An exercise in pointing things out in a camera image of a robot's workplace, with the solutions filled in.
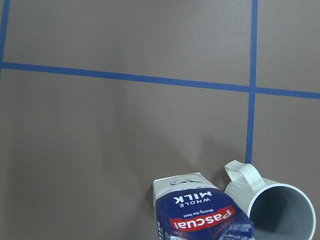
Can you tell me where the blue white milk carton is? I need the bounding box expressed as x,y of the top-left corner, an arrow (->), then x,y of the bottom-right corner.
152,172 -> 254,240

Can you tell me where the white mug grey inside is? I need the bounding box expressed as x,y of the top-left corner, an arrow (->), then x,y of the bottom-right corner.
224,160 -> 316,240

